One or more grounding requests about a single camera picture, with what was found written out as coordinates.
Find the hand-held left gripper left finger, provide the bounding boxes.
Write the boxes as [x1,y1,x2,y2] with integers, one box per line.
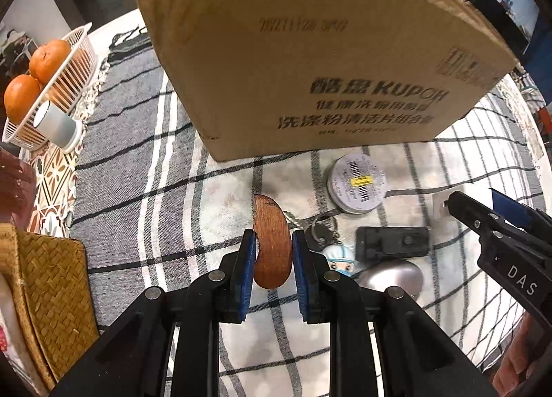
[49,229,259,397]

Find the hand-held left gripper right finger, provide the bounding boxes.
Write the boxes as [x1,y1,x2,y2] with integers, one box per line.
[292,229,501,397]

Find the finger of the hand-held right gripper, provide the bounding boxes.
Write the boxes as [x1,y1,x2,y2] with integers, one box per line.
[489,187,552,245]
[447,191,506,243]

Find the brown wooden comb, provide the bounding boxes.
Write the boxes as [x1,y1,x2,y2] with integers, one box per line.
[251,193,290,290]

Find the brown cardboard box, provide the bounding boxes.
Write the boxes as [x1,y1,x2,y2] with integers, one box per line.
[135,0,518,162]

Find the person's right hand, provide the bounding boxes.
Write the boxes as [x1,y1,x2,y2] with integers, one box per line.
[496,313,552,397]

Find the small white plug adapter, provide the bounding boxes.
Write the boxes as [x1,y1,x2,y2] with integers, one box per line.
[432,183,466,220]

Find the black rectangular clip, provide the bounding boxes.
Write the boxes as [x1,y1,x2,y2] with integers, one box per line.
[354,226,432,262]

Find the silver oval case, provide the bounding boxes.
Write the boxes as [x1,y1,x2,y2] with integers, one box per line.
[357,259,424,300]

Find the round silver tin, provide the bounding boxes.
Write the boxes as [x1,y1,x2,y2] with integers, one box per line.
[326,153,388,214]

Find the grey checked cloth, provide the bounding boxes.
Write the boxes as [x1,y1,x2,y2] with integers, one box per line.
[69,30,545,397]

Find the woven straw basket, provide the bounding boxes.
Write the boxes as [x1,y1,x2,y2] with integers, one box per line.
[0,225,100,390]

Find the dark flat screen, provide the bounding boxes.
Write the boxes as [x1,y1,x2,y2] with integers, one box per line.
[465,0,541,42]

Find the white tissue paper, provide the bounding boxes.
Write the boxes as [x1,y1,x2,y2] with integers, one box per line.
[0,274,49,397]

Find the grey and white cup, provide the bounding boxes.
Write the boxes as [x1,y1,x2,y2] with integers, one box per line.
[34,101,82,153]

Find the red translucent container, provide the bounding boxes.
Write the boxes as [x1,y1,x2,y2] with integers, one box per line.
[0,149,37,231]

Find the white slatted basket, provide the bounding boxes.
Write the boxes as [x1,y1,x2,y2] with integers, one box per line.
[2,23,99,152]

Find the orange fruit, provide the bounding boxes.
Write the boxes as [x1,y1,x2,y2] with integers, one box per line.
[29,39,72,84]
[3,75,44,126]

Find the doll figure keychain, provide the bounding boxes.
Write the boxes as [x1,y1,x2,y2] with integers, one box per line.
[304,212,358,280]

